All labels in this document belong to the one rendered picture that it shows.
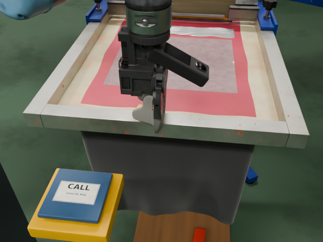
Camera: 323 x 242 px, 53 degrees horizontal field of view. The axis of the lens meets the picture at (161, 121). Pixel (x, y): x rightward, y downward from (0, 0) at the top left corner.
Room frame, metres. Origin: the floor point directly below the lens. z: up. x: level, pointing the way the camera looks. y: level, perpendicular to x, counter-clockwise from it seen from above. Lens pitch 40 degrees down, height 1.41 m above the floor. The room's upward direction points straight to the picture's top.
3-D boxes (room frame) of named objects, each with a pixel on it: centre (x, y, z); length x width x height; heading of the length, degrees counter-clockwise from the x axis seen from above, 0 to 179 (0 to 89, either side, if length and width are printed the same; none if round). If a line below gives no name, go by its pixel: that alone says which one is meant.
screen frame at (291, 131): (0.89, -0.04, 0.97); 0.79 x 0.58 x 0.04; 173
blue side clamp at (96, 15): (1.16, 0.20, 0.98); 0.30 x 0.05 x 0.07; 173
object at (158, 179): (0.60, -0.01, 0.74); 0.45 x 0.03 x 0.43; 83
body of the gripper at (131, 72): (0.52, 0.03, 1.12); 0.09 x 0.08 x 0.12; 83
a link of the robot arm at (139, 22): (0.51, 0.02, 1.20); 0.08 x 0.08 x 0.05
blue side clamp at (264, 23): (1.09, -0.35, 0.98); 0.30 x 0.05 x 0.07; 173
